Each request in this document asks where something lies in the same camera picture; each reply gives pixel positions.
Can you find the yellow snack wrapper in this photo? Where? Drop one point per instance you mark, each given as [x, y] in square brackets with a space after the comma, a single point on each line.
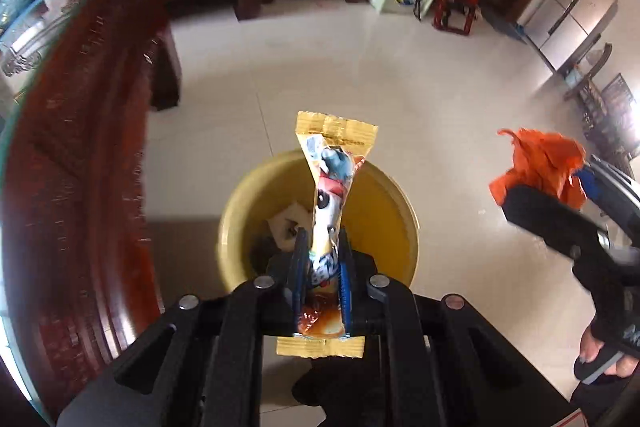
[327, 187]

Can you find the orange paper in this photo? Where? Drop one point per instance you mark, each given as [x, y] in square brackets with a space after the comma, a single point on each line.
[545, 157]

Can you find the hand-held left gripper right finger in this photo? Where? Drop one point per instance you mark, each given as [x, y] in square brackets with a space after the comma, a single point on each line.
[346, 289]

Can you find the person's foot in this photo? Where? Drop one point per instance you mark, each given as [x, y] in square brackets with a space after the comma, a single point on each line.
[592, 347]

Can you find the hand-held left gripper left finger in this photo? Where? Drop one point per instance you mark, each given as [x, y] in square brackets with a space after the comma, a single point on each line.
[300, 279]

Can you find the yellow plastic bin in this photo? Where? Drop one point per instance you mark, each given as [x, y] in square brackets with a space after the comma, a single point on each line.
[380, 217]

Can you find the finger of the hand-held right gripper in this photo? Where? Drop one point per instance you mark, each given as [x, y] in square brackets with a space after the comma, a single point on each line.
[612, 187]
[545, 217]

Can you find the dark wooden chair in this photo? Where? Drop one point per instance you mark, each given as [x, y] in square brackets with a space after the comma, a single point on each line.
[610, 107]

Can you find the grey sandal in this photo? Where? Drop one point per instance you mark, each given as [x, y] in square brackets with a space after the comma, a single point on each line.
[597, 367]

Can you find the silver refrigerator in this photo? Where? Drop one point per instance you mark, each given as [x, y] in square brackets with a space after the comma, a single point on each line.
[570, 12]

